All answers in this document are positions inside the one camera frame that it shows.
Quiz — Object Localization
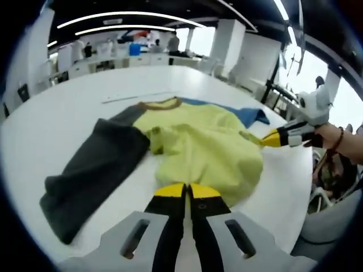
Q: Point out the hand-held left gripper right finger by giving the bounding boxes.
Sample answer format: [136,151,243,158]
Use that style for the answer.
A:
[187,182,317,272]

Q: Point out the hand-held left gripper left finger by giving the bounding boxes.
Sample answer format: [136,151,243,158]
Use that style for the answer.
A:
[58,182,188,272]

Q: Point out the yellow blue grey garment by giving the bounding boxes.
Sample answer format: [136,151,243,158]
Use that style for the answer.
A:
[39,96,271,246]

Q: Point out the person's right hand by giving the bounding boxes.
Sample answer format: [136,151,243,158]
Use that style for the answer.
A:
[303,123,340,150]

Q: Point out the black metal stand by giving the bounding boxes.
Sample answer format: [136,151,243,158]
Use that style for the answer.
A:
[262,46,300,114]

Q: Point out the grey panel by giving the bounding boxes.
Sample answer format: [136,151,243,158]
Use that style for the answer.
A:
[292,192,363,256]

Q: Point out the white square pillar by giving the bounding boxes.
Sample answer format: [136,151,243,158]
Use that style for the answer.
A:
[212,19,246,76]
[4,11,55,108]

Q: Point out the straight ceiling light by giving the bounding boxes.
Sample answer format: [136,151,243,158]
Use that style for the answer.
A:
[273,0,290,20]

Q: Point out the white cabinet row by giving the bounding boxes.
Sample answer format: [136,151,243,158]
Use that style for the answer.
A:
[56,52,205,77]

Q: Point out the short curved ceiling light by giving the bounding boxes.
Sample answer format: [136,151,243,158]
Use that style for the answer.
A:
[75,24,175,36]

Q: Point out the black board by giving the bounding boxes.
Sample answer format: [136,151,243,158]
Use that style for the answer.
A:
[17,84,31,103]

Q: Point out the long curved ceiling light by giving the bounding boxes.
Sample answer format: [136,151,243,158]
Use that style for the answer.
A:
[56,11,208,29]

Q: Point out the brown bead bracelet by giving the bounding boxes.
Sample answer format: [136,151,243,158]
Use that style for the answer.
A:
[326,126,345,159]

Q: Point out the white chair frame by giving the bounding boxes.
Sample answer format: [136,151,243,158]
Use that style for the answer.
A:
[307,186,332,216]

